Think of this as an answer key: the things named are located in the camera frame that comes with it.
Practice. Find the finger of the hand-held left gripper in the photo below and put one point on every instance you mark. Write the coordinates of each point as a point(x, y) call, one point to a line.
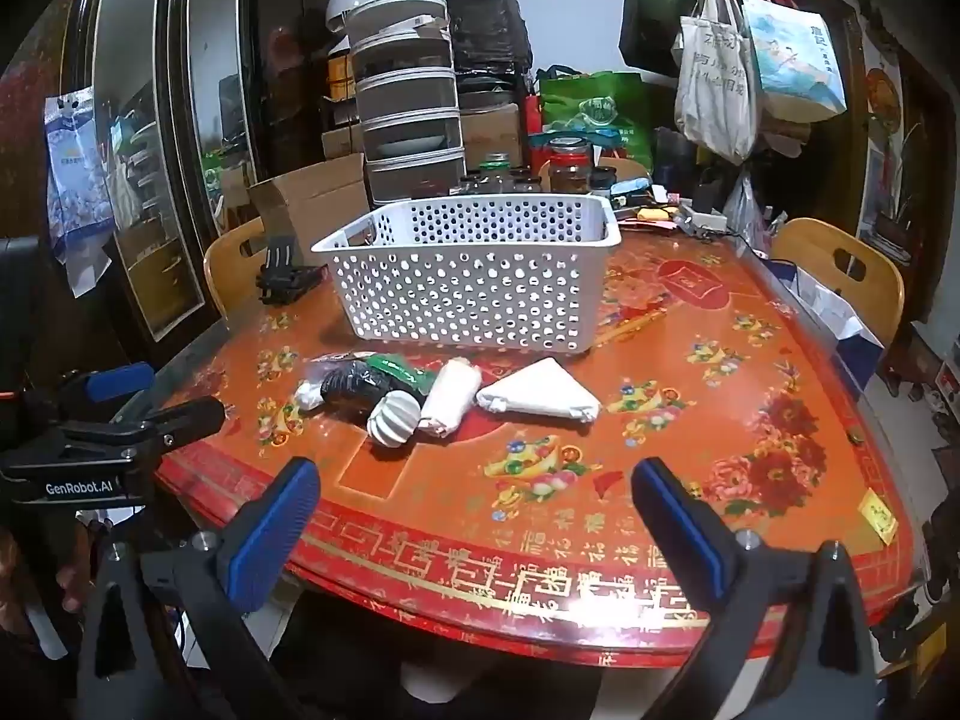
point(120, 382)
point(180, 420)

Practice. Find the white perforated plastic basket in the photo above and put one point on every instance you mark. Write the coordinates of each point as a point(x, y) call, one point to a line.
point(465, 292)

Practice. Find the green lid glass jar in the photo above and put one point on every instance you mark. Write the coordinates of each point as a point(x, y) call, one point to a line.
point(495, 176)

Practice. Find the white triangular packet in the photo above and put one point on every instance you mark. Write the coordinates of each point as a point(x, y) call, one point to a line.
point(536, 390)

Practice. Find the person's left hand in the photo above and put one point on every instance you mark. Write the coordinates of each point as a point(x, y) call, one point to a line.
point(71, 566)

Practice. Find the blue packet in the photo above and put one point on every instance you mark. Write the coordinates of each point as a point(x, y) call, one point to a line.
point(630, 187)

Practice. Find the white towel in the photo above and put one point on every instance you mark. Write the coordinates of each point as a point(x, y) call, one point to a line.
point(450, 397)

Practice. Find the stacked drawer unit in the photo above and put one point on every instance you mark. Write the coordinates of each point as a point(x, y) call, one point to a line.
point(409, 90)

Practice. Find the white power strip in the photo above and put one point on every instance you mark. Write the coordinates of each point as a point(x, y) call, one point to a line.
point(705, 219)

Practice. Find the orange box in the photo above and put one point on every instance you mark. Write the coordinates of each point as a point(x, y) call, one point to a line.
point(340, 75)

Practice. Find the yellow tag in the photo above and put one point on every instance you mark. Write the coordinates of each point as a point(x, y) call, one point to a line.
point(877, 516)

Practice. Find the dark hanging bag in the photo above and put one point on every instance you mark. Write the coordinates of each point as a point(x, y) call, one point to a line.
point(645, 22)

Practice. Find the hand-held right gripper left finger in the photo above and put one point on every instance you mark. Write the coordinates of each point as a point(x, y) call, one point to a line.
point(274, 532)

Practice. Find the green packet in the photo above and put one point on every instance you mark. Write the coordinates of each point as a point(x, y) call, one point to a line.
point(405, 371)

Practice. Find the small white soft piece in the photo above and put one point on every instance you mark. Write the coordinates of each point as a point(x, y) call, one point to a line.
point(307, 395)

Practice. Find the blue paper bag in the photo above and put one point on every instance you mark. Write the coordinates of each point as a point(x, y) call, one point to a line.
point(862, 360)

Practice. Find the white ribbed ball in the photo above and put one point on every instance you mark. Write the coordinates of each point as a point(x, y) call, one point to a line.
point(394, 418)

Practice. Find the open cardboard box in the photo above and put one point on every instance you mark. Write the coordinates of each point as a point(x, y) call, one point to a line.
point(322, 195)

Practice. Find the wooden chair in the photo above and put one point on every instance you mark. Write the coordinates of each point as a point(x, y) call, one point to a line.
point(817, 240)
point(232, 262)

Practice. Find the red floral tablecloth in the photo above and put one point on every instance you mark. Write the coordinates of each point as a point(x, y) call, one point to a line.
point(675, 360)

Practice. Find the black bundle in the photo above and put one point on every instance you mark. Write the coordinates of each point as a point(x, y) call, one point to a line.
point(352, 386)

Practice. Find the blue printed tote bag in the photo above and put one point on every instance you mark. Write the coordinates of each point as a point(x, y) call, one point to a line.
point(795, 60)

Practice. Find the blue printed plastic bag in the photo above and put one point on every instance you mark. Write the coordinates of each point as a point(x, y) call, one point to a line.
point(75, 180)

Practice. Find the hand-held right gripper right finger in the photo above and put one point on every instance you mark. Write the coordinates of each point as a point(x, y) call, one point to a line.
point(675, 532)

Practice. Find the white canvas tote bag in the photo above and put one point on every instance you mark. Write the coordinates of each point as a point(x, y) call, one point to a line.
point(712, 82)

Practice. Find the black plastic bag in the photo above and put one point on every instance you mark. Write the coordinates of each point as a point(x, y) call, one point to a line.
point(487, 26)

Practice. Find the red lid glass jar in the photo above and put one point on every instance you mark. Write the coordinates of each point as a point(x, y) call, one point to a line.
point(568, 169)

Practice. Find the closed cardboard box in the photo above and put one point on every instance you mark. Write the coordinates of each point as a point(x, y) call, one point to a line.
point(491, 135)

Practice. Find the clear plastic bag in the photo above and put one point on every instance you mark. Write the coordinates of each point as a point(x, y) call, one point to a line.
point(746, 210)

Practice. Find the dark wooden mirror cabinet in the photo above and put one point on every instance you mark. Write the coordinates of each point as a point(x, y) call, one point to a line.
point(180, 127)

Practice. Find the green shopping bag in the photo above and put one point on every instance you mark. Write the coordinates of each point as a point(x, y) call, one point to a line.
point(596, 109)

